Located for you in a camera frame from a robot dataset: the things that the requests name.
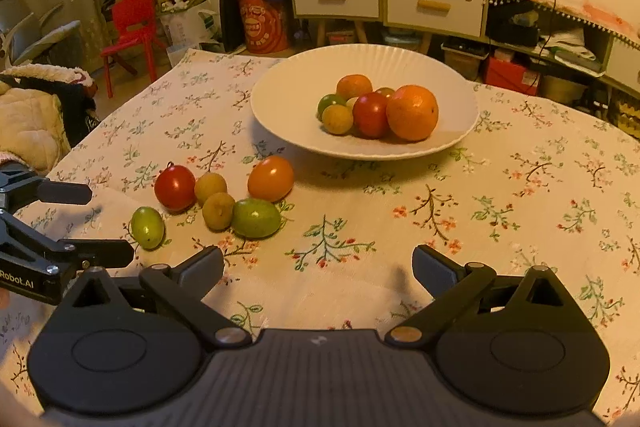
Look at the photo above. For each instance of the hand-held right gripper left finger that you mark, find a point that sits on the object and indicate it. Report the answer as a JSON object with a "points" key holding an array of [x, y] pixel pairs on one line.
{"points": [[200, 269]]}

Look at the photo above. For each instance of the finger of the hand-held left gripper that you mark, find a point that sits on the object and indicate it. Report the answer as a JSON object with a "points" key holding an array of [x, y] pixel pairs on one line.
{"points": [[65, 192], [100, 252]]}

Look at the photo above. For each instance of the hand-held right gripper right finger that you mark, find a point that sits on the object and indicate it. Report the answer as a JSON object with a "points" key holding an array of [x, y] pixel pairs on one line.
{"points": [[435, 269]]}

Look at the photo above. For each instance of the tan longan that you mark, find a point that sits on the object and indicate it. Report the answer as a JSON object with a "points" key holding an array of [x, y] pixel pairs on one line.
{"points": [[218, 211], [210, 187], [337, 119]]}

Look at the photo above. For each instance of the red tomato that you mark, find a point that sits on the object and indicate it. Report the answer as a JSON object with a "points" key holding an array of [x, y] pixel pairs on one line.
{"points": [[370, 116], [174, 188]]}

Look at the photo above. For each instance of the orange tomato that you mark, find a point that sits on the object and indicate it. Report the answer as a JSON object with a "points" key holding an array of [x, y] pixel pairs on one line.
{"points": [[270, 178]]}

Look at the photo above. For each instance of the white ribbed plate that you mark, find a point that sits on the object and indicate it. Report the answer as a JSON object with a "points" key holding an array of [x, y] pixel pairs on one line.
{"points": [[450, 119]]}

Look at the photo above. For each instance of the brownish green jujube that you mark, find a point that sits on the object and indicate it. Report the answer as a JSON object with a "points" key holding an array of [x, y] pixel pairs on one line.
{"points": [[385, 93]]}

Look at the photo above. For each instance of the pale yellow small fruit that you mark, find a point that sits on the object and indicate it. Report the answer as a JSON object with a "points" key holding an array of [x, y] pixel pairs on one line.
{"points": [[351, 103]]}

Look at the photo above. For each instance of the small mandarin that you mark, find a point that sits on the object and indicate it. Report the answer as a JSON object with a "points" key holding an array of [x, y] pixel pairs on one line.
{"points": [[354, 87]]}

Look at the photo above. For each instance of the floral tablecloth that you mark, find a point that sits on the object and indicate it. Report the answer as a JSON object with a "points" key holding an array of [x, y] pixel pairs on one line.
{"points": [[500, 232]]}

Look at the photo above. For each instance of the beige and black fleece jacket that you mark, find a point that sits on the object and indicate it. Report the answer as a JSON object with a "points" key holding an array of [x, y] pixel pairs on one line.
{"points": [[25, 117]]}

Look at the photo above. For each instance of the grey chair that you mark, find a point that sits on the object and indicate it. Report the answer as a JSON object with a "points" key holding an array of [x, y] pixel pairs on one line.
{"points": [[35, 37]]}

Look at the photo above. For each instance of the large orange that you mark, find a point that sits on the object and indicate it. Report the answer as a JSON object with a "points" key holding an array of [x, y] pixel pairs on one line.
{"points": [[412, 113]]}

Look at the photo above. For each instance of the tissue box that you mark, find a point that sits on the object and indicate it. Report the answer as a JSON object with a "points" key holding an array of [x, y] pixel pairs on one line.
{"points": [[176, 55]]}

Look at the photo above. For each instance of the red plastic chair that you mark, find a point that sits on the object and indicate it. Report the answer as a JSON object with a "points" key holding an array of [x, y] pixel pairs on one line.
{"points": [[132, 22]]}

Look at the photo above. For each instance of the white plastic bag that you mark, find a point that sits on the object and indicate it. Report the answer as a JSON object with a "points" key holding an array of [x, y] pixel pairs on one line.
{"points": [[187, 27]]}

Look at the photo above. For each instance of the red cardboard box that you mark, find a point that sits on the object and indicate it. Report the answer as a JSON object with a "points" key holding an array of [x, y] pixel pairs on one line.
{"points": [[510, 74]]}

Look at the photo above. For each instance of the clear plastic storage box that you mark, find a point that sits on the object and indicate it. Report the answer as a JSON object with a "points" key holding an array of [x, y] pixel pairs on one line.
{"points": [[462, 57], [400, 39], [342, 38]]}

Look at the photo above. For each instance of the beige plastic basin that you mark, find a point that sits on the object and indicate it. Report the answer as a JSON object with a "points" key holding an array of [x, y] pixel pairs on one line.
{"points": [[562, 89]]}

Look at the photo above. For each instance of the black flat panel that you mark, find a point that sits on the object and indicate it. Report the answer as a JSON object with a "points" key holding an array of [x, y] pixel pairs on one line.
{"points": [[229, 19]]}

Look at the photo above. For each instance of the stack of egg cartons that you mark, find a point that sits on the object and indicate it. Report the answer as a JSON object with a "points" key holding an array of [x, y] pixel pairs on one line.
{"points": [[622, 107]]}

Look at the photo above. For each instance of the black box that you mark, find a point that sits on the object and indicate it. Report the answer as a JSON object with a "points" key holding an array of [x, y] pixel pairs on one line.
{"points": [[515, 29]]}

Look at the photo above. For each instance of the red printed drum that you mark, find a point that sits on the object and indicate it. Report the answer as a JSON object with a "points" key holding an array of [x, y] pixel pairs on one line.
{"points": [[260, 22]]}

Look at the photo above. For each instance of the pile of white papers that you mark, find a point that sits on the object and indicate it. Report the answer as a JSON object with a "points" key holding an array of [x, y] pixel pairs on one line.
{"points": [[570, 47]]}

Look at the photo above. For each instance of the low wooden cabinet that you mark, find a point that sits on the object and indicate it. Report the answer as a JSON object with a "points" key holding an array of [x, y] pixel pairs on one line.
{"points": [[435, 4]]}

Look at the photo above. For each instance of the long wooden media cabinet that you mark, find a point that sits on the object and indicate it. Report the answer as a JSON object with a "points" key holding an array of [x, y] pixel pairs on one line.
{"points": [[625, 62]]}

